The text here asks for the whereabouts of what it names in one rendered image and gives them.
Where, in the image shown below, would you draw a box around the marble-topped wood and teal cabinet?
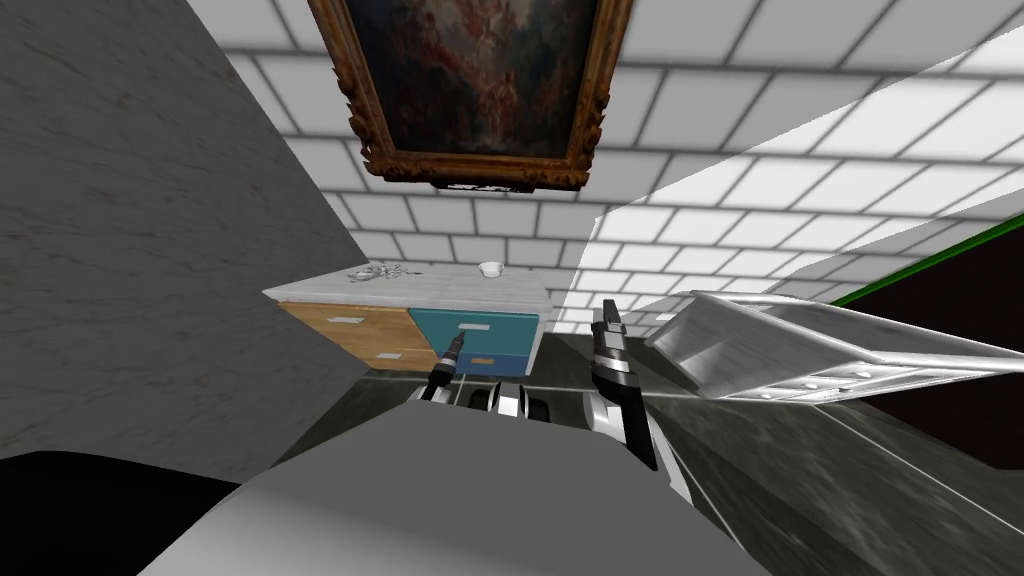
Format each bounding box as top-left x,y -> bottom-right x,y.
261,259 -> 556,380

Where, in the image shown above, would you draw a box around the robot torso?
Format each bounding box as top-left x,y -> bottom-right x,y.
137,380 -> 771,576

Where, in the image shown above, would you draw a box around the blue drawer front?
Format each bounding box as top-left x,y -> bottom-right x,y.
455,351 -> 534,379

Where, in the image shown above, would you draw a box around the white cabinet with knobs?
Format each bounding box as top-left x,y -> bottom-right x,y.
643,291 -> 1024,406

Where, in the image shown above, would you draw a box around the teal drawer front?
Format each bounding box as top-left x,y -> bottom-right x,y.
407,307 -> 542,358

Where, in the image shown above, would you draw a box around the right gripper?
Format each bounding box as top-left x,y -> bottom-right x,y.
590,299 -> 629,361

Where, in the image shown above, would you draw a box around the dark painting in brown frame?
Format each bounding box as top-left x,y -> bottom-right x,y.
307,0 -> 636,194

